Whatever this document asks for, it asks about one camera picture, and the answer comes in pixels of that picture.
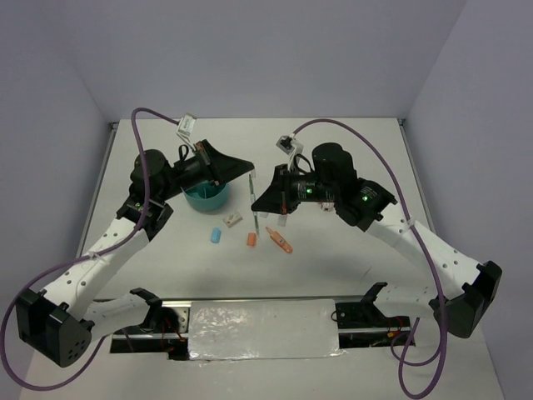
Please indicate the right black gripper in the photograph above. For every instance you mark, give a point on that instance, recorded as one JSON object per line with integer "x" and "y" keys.
{"x": 279, "y": 198}

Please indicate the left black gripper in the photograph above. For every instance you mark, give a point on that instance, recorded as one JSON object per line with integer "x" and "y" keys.
{"x": 216, "y": 166}

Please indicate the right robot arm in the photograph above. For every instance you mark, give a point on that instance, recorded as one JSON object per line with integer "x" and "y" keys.
{"x": 468, "y": 287}

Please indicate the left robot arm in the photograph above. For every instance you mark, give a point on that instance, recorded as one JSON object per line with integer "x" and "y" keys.
{"x": 62, "y": 319}

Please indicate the orange highlighter marker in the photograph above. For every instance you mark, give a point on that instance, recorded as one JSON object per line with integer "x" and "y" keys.
{"x": 282, "y": 220}

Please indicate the teal round organizer container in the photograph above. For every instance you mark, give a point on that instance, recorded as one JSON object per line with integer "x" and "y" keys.
{"x": 206, "y": 198}

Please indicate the orange utility cutter pen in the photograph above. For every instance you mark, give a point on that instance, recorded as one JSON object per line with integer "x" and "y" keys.
{"x": 279, "y": 240}

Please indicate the white eraser box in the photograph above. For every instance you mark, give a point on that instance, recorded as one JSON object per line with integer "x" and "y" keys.
{"x": 232, "y": 219}

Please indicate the orange marker cap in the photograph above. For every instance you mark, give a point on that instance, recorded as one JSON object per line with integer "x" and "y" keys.
{"x": 251, "y": 239}

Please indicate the blue marker cap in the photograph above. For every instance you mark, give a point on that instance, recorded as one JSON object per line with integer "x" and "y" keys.
{"x": 216, "y": 235}

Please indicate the silver foil cover plate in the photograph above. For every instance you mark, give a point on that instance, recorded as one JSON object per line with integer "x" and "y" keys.
{"x": 273, "y": 329}

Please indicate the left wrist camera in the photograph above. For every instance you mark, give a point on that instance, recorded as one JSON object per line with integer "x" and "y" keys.
{"x": 186, "y": 125}

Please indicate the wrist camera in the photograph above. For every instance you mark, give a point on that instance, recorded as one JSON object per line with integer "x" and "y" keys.
{"x": 289, "y": 145}
{"x": 186, "y": 125}

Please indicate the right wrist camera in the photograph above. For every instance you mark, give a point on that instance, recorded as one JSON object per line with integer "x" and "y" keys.
{"x": 289, "y": 145}

